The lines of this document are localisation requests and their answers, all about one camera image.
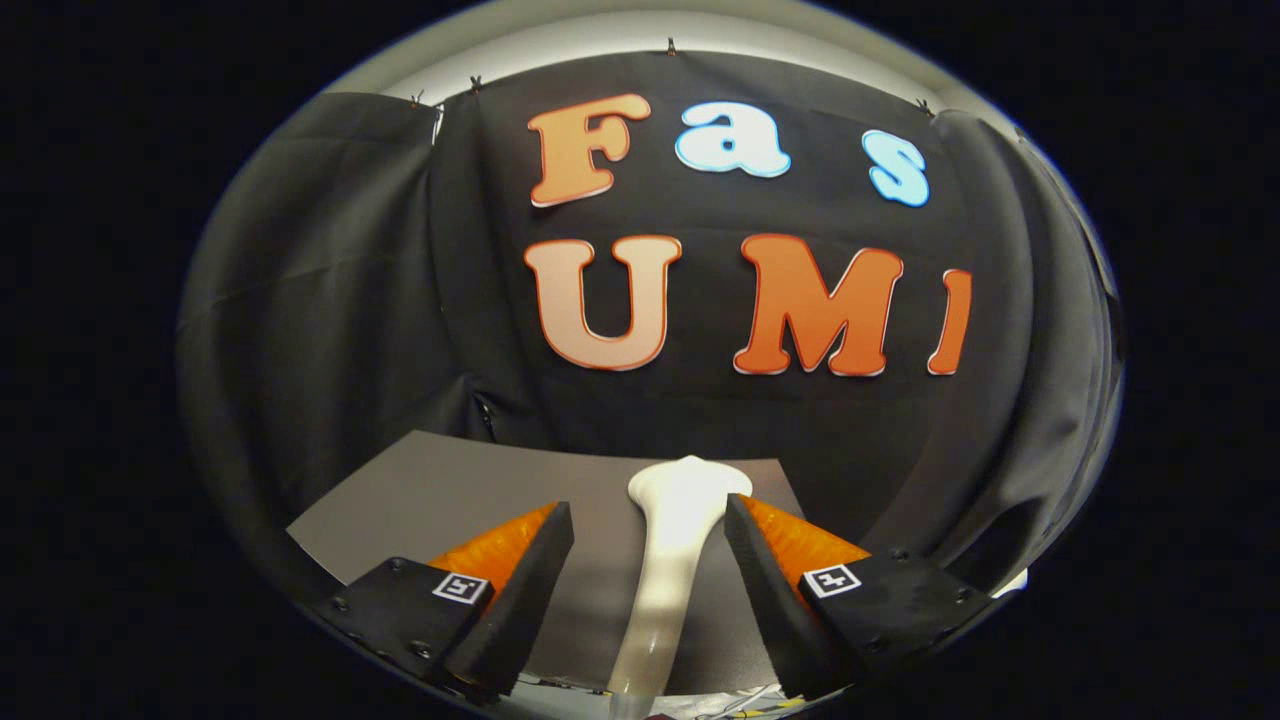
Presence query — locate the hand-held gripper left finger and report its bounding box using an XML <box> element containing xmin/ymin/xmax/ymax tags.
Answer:
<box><xmin>300</xmin><ymin>500</ymin><xmax>577</xmax><ymax>701</ymax></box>

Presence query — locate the row of black cloth clips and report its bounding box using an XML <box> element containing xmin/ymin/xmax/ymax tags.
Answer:
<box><xmin>408</xmin><ymin>38</ymin><xmax>936</xmax><ymax>119</ymax></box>

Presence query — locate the grey drawer cabinet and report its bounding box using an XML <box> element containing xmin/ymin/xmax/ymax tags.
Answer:
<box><xmin>286</xmin><ymin>430</ymin><xmax>806</xmax><ymax>696</ymax></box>

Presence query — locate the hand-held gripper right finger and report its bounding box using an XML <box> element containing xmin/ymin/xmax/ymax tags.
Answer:
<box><xmin>723</xmin><ymin>493</ymin><xmax>1001</xmax><ymax>701</ymax></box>

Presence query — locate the white garment steamer head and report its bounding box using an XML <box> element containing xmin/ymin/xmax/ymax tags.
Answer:
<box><xmin>605</xmin><ymin>455</ymin><xmax>753</xmax><ymax>720</ymax></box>

